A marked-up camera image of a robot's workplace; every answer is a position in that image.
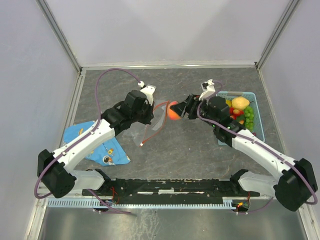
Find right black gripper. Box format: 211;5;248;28
170;93;218;128

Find orange peach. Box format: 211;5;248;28
167;101;181;121

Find clear zip top bag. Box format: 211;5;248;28
122;99;172;148

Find light blue plastic basket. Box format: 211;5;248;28
217;91;265;142

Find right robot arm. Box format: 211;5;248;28
170;94;318;212

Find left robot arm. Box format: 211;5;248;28
37;85;156;199

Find red strawberry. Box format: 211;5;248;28
229;107;245;121

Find blue patterned cloth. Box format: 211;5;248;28
63;121;131;167

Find yellow lemon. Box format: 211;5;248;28
231;96;250;110

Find green grapes bunch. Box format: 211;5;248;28
244;106;255;133

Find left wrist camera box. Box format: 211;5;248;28
140;84;156;106

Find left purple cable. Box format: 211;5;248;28
33;67;146;199

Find aluminium frame back rail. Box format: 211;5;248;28
82;64;256;71

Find aluminium frame left post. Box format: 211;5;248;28
36;0;82;73

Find aluminium frame post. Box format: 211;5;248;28
36;0;82;73
255;0;301;71

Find aluminium frame right post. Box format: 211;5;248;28
255;0;301;71

